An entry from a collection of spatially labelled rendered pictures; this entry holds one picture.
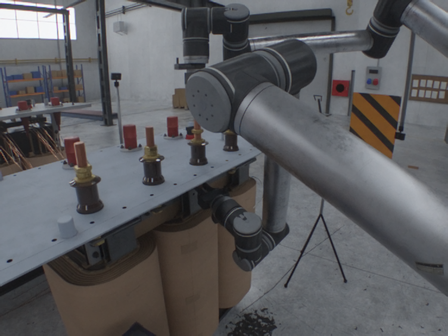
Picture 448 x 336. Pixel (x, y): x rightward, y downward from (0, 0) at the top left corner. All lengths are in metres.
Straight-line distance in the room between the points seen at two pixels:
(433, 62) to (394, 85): 8.43
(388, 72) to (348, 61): 8.55
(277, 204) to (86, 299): 0.77
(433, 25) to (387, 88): 4.47
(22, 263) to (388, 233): 0.74
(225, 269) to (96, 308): 0.96
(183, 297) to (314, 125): 1.20
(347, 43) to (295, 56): 0.69
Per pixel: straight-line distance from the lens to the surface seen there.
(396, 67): 5.78
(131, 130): 1.49
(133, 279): 1.13
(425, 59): 14.10
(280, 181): 0.97
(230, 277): 1.90
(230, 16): 1.12
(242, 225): 1.01
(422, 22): 1.36
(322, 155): 0.50
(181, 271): 1.40
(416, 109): 14.10
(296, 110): 0.54
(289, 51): 0.75
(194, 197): 1.30
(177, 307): 1.57
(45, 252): 0.75
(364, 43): 1.48
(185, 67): 1.12
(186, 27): 1.15
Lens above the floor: 1.74
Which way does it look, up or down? 19 degrees down
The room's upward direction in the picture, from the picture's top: straight up
